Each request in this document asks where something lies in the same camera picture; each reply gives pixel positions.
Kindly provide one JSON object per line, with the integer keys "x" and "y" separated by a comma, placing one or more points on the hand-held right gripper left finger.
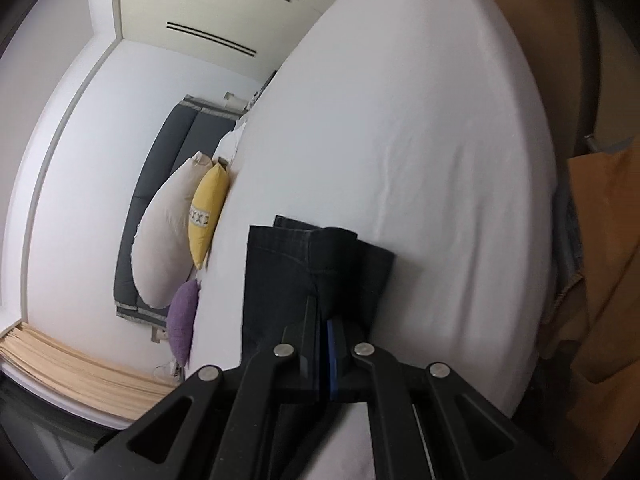
{"x": 309, "y": 340}

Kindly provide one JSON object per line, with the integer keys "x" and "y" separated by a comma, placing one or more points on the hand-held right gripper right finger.
{"x": 332, "y": 355}

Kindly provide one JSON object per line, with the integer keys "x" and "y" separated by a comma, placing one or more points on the dark denim pants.
{"x": 295, "y": 280}

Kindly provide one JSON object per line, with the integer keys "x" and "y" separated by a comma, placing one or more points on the purple cushion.
{"x": 182, "y": 321}

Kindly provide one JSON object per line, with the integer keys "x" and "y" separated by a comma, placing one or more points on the yellow cushion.
{"x": 206, "y": 215}

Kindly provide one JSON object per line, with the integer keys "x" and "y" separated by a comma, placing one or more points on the large beige pillow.
{"x": 162, "y": 232}

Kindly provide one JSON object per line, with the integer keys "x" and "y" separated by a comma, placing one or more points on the white bed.
{"x": 390, "y": 170}

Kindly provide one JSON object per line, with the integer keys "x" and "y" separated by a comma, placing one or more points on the white pillow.
{"x": 229, "y": 146}

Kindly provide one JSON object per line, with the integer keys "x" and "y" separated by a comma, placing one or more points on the grey padded headboard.
{"x": 150, "y": 200}

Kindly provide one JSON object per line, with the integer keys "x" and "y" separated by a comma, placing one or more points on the beige curtain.
{"x": 65, "y": 370}

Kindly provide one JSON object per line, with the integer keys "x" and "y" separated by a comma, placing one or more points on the person's orange clothing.
{"x": 602, "y": 310}

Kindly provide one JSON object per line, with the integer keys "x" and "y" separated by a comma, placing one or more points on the cream wardrobe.
{"x": 210, "y": 5}

